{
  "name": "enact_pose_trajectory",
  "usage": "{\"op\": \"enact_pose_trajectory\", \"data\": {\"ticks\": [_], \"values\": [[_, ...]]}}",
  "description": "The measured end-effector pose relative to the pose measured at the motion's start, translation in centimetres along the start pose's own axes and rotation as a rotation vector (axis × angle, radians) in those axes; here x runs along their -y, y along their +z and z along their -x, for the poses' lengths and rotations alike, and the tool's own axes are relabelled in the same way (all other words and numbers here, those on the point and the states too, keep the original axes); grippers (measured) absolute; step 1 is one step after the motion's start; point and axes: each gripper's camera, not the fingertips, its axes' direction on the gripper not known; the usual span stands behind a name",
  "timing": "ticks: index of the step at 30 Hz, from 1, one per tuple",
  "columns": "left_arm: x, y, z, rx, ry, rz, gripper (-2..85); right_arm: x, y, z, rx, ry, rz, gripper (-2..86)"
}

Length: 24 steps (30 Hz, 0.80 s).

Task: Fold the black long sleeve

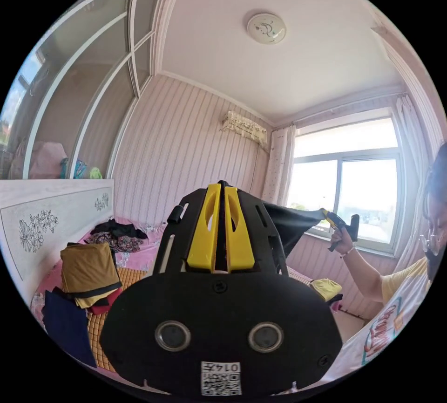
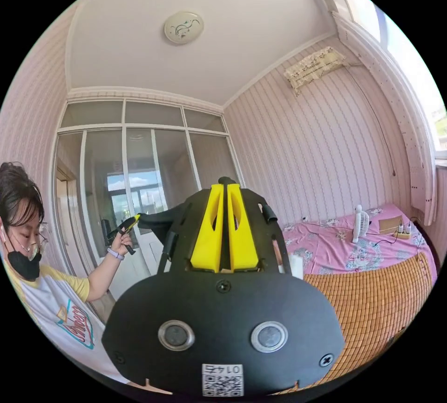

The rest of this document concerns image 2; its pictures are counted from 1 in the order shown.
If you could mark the person's body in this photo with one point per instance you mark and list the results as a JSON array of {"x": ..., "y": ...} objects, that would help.
[{"x": 45, "y": 298}]

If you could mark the window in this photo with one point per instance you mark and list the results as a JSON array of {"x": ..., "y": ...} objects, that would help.
[{"x": 415, "y": 60}]

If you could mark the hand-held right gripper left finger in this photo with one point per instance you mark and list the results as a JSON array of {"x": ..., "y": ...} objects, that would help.
[{"x": 208, "y": 238}]

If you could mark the white power strip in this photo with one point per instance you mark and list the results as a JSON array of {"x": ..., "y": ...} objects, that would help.
[{"x": 404, "y": 233}]

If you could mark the brown cardboard piece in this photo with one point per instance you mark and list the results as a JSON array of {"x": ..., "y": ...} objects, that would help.
[{"x": 389, "y": 225}]

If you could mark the round ceiling lamp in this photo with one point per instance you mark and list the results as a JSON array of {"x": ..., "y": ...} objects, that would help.
[{"x": 184, "y": 27}]

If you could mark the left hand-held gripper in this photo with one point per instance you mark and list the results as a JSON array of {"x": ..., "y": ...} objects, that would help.
[{"x": 123, "y": 229}]

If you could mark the air conditioner with floral cover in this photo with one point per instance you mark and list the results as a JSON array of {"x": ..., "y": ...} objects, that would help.
[{"x": 314, "y": 67}]

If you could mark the person's left forearm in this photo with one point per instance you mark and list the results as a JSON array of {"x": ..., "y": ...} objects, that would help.
[{"x": 104, "y": 272}]

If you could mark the bed with mat and floral sheet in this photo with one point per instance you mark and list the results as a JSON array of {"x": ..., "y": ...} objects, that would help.
[{"x": 370, "y": 308}]

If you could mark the small white fan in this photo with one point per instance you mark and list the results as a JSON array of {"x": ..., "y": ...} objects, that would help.
[{"x": 360, "y": 223}]

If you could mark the person's left hand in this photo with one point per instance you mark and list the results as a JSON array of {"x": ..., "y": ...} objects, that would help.
[{"x": 120, "y": 244}]

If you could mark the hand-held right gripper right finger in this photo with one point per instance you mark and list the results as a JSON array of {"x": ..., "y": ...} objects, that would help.
[{"x": 242, "y": 238}]

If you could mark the glass partition with white frame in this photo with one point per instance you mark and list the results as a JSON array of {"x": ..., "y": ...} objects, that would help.
[{"x": 104, "y": 165}]

